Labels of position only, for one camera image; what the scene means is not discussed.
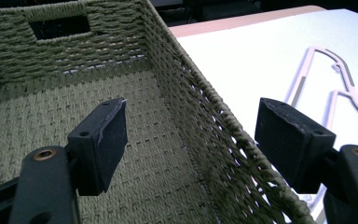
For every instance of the green woven basket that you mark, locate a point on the green woven basket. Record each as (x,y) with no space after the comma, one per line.
(143,118)

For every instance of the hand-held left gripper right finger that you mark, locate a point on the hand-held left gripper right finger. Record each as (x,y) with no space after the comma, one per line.
(295,146)

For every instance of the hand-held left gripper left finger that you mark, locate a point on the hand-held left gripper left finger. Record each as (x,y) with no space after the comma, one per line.
(99,149)

